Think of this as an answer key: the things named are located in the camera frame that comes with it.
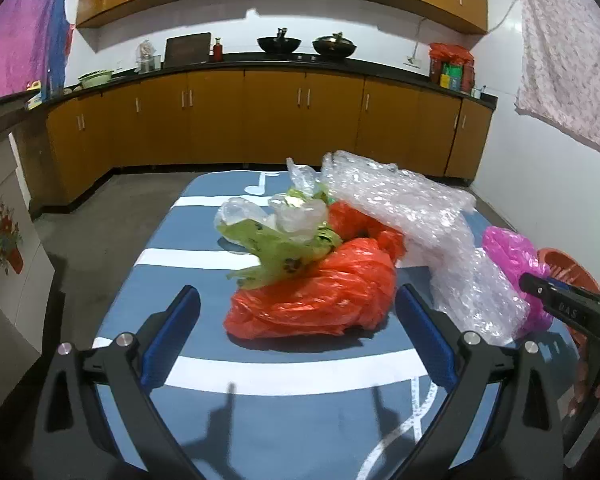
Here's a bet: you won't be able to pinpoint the red plastic basket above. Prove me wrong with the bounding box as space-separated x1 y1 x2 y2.
537 247 600 356

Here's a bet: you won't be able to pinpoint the black wok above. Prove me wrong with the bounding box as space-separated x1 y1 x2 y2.
312 31 357 58
256 27 302 54

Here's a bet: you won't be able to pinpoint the red plastic bag of goods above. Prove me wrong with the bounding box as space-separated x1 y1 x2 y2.
428 42 476 92

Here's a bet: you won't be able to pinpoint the floral pink cloth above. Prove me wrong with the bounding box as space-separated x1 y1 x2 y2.
514 0 600 161

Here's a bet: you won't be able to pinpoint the yellow detergent bottle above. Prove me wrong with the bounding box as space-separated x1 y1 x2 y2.
26 80 46 110

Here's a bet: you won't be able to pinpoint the dark cutting board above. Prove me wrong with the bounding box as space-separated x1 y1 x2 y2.
163 32 212 67

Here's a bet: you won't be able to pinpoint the glass jar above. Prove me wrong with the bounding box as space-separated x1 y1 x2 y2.
135 40 162 73

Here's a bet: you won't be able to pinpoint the white cabinet with flower sticker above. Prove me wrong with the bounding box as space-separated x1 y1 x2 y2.
0 130 56 361

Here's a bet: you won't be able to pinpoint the green basin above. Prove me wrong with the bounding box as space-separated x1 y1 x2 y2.
77 70 115 88

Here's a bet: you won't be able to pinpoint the wooden base cabinets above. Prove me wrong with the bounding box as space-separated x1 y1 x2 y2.
45 67 496 211

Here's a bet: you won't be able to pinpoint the person's right hand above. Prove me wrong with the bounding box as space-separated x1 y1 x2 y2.
570 347 588 416

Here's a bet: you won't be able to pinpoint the pink purple cloth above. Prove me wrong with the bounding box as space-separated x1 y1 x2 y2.
0 0 73 103

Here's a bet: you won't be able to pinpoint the blue cloth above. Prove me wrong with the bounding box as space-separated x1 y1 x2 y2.
45 0 73 101

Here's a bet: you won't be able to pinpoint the black countertop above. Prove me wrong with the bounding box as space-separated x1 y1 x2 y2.
0 52 498 111

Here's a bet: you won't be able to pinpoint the green packet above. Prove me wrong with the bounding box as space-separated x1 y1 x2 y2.
440 62 463 91

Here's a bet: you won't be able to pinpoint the orange plastic bag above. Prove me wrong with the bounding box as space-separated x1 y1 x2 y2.
223 201 406 341

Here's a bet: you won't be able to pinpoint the light green printed plastic bag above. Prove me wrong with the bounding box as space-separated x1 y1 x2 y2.
216 185 343 288

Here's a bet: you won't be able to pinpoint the wall socket with cable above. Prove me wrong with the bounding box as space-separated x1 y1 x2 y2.
402 15 426 67

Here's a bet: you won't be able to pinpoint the pink plastic bag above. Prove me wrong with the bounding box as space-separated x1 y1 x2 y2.
481 226 556 333

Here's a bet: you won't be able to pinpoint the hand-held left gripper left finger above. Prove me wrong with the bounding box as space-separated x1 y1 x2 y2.
32 285 203 480

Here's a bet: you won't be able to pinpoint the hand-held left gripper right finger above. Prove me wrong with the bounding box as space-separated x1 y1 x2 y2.
395 284 566 480

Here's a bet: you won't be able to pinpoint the clear plastic bag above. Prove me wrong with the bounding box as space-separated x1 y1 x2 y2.
214 157 331 246

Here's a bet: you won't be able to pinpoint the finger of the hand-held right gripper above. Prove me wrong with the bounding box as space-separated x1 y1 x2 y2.
519 272 600 346

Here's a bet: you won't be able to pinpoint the clear bubble wrap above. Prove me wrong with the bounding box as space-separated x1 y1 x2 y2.
321 150 532 347

